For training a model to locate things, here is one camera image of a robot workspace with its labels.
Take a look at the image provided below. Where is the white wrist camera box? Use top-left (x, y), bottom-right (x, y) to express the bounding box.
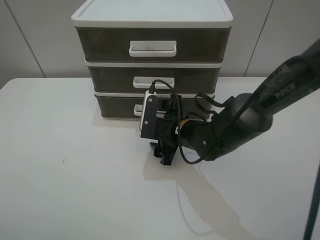
top-left (139, 90), bottom-right (159, 140)

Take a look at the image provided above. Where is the dark top drawer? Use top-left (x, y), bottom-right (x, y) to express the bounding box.
top-left (76, 27), bottom-right (230, 63)

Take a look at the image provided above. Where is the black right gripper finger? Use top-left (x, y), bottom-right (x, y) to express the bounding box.
top-left (160, 146), bottom-right (177, 166)

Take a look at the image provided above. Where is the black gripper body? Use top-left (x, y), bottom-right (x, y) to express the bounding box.
top-left (155, 99), bottom-right (182, 149)

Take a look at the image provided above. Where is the dark drawer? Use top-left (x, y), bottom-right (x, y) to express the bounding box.
top-left (76, 27), bottom-right (230, 63)
top-left (95, 95), bottom-right (209, 119)
top-left (88, 66), bottom-right (220, 94)

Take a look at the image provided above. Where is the dark middle drawer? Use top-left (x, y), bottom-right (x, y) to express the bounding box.
top-left (88, 66), bottom-right (220, 94)

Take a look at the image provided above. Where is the white drawer cabinet frame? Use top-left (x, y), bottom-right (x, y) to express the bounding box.
top-left (71, 0), bottom-right (233, 117)

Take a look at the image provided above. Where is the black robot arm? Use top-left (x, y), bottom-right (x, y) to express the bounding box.
top-left (140, 41), bottom-right (320, 165)

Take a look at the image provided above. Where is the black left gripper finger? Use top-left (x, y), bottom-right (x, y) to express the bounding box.
top-left (149, 141), bottom-right (163, 158)

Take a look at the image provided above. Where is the dark bottom drawer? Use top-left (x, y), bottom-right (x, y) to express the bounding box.
top-left (95, 95), bottom-right (209, 119)

